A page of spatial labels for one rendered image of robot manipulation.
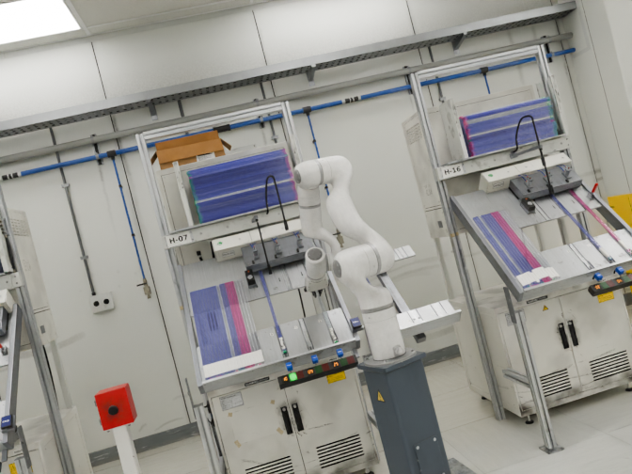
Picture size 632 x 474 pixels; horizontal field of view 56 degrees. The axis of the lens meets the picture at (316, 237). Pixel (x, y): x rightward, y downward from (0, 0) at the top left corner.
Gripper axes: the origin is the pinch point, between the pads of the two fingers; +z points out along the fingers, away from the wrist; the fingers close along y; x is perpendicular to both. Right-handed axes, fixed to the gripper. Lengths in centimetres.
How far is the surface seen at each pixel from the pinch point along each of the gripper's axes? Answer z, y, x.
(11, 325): 2, 137, -26
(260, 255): -0.4, 20.1, -27.8
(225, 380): -5, 49, 31
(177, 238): -2, 57, -49
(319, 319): -1.7, 3.2, 14.3
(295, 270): 3.8, 5.6, -17.0
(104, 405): 4, 100, 23
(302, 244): -1.4, -0.8, -26.8
